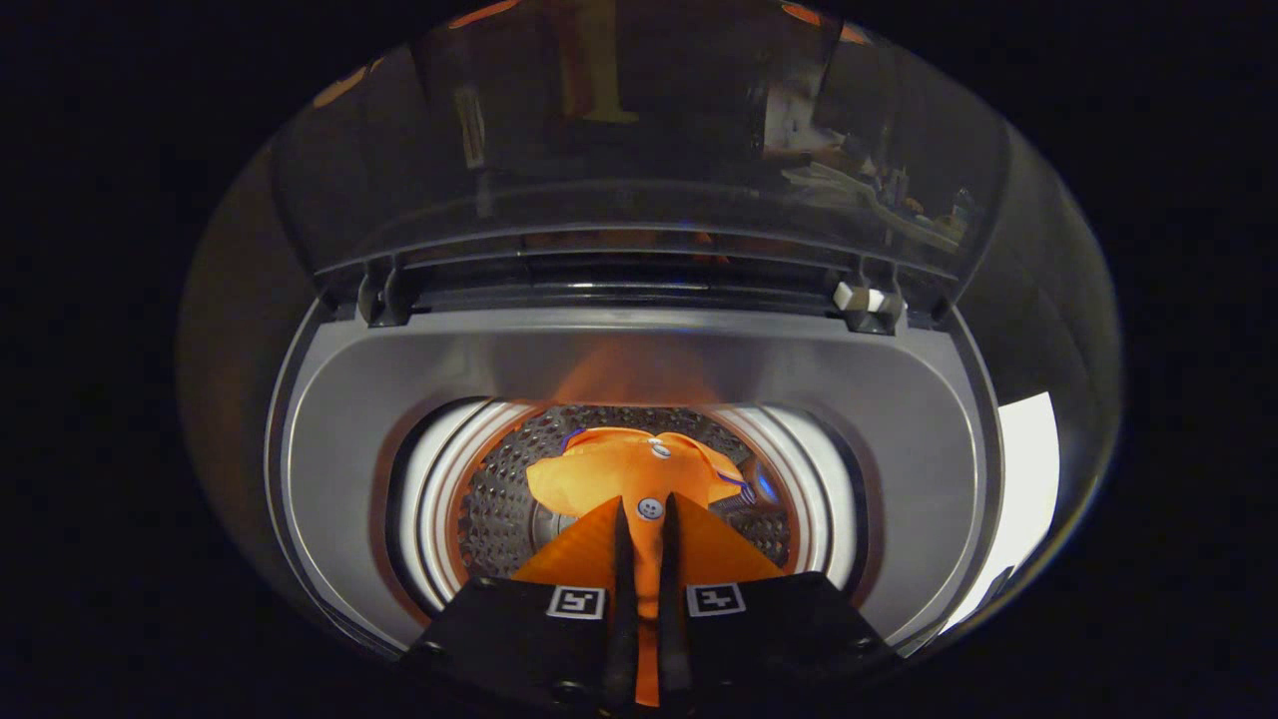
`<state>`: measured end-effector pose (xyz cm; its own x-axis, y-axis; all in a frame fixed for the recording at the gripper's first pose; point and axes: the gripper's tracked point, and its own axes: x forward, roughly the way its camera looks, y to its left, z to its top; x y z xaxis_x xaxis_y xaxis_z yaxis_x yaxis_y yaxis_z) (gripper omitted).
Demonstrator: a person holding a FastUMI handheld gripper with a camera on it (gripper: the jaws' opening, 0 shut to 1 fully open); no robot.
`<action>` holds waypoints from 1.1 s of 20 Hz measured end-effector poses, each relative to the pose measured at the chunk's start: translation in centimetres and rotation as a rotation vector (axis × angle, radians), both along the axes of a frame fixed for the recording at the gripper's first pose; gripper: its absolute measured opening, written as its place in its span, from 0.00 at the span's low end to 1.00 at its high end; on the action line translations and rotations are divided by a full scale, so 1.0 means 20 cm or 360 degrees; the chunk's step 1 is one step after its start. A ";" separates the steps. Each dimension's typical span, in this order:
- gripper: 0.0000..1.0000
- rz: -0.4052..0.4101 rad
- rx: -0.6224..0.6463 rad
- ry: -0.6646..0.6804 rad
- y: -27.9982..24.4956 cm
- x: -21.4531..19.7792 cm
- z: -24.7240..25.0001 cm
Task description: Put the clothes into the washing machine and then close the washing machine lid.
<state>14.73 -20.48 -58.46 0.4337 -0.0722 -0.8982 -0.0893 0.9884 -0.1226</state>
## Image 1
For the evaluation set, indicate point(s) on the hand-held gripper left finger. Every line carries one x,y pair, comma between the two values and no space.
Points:
621,599

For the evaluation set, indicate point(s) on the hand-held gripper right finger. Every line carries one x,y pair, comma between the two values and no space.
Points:
671,599

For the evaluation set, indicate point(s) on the yellow polo shirt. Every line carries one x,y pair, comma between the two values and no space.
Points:
609,469

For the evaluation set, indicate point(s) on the dark glass washing machine lid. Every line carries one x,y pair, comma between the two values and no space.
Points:
649,120

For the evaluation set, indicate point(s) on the white sheet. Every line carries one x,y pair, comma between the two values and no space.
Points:
1023,479

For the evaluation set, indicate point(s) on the black backdrop cloth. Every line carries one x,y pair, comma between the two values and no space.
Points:
1058,300

